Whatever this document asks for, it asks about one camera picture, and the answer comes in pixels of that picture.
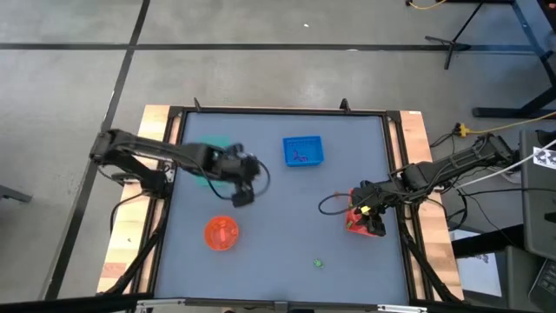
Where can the silver metal bracket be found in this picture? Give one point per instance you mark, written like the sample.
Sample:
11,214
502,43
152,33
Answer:
401,309
160,301

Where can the black desk foot bar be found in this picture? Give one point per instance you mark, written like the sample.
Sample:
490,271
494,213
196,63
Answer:
486,241

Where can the white fiducial marker sheet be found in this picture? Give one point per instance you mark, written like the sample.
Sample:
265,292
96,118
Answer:
545,157

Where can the black desk frame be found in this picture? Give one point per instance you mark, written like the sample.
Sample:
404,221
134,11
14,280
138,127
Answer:
504,112

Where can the grey stand foot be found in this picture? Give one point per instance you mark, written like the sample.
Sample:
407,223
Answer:
13,193

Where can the dark grey equipment case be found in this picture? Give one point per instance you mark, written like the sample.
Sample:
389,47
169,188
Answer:
536,217

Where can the green plastic skeleton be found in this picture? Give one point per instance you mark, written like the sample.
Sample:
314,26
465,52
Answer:
318,263

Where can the grey table-level camera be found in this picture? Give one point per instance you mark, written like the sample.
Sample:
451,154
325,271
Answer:
281,306

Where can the orange round plastic bowl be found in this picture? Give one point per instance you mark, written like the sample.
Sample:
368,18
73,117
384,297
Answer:
215,226

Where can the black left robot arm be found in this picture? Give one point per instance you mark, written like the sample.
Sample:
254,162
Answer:
130,145

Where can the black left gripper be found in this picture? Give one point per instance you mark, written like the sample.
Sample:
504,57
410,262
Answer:
236,174

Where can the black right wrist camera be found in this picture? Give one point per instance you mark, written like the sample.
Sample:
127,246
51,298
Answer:
359,196

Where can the teal plastic basket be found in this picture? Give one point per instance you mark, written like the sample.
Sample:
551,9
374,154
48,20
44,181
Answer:
213,140

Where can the black keyboard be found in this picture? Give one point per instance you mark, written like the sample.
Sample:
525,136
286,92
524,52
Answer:
546,284

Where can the black floor stand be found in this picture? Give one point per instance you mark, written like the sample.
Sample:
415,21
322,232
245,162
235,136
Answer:
452,44

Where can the red plastic basket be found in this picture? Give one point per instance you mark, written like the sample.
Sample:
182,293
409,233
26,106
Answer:
354,226

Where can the black metal table frame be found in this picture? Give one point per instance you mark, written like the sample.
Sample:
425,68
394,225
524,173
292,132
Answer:
282,110

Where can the white floor sheet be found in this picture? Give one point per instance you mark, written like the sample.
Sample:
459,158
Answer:
478,278

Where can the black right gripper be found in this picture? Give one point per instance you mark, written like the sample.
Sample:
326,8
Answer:
378,200

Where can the blue plastic basket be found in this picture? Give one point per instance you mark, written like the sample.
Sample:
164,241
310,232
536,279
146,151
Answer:
313,148

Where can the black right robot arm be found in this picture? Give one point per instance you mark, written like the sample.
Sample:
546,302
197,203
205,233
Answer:
456,161

